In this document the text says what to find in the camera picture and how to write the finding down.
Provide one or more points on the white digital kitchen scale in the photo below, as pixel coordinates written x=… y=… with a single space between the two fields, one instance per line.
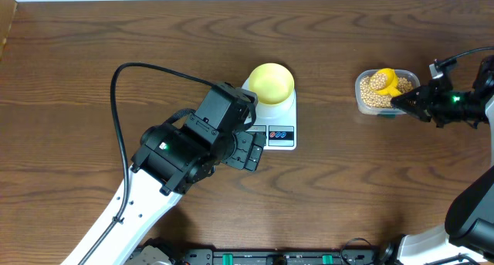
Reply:
x=277 y=122

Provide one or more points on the yellow plastic measuring scoop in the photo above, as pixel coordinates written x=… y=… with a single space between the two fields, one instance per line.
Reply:
x=385 y=82

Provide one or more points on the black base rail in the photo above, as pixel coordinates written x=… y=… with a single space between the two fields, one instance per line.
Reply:
x=152 y=255

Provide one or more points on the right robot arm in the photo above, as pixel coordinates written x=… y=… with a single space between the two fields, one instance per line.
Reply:
x=466 y=235

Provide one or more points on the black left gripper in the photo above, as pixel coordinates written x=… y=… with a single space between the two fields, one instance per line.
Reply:
x=249 y=149

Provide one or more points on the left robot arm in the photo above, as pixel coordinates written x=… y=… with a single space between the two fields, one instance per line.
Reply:
x=169 y=161

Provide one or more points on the clear plastic container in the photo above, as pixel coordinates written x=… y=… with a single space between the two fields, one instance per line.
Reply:
x=407 y=81

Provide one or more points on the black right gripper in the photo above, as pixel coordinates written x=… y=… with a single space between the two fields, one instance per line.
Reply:
x=424 y=106

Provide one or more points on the yellow plastic bowl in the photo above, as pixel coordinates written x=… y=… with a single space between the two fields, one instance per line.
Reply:
x=272 y=82

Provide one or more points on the pile of soybeans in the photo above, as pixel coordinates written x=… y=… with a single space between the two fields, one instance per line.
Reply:
x=372 y=99

